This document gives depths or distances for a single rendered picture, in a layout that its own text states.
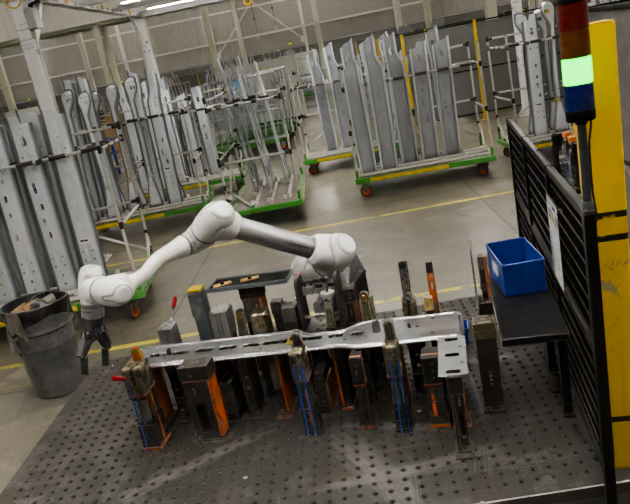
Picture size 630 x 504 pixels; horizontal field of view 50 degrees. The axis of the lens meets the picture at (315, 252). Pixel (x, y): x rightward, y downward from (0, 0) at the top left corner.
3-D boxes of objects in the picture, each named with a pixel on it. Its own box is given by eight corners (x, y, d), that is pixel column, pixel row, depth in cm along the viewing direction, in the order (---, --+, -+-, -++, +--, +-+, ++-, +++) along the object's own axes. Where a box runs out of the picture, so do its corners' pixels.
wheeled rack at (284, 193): (307, 219, 881) (279, 82, 831) (232, 233, 886) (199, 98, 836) (308, 190, 1064) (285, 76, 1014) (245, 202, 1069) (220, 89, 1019)
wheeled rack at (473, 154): (358, 199, 933) (334, 69, 884) (358, 184, 1029) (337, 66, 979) (498, 175, 911) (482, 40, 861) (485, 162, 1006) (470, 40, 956)
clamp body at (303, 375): (299, 439, 255) (281, 356, 246) (305, 421, 267) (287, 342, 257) (323, 437, 253) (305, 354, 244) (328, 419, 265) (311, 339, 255)
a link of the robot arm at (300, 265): (326, 278, 349) (291, 255, 345) (345, 262, 336) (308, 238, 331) (317, 302, 339) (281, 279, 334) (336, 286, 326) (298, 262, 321)
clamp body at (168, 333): (172, 405, 301) (151, 332, 291) (181, 392, 312) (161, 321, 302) (192, 403, 299) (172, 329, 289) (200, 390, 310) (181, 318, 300)
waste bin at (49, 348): (15, 410, 496) (-17, 319, 475) (44, 376, 547) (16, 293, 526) (81, 399, 492) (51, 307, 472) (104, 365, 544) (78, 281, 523)
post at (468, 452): (455, 460, 225) (444, 383, 216) (454, 441, 235) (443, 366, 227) (475, 458, 223) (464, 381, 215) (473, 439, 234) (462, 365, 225)
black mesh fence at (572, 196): (606, 689, 213) (563, 220, 170) (524, 381, 398) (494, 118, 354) (653, 689, 210) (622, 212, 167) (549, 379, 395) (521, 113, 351)
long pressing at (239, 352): (117, 374, 273) (116, 371, 273) (140, 349, 294) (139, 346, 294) (465, 338, 244) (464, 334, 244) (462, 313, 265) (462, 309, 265)
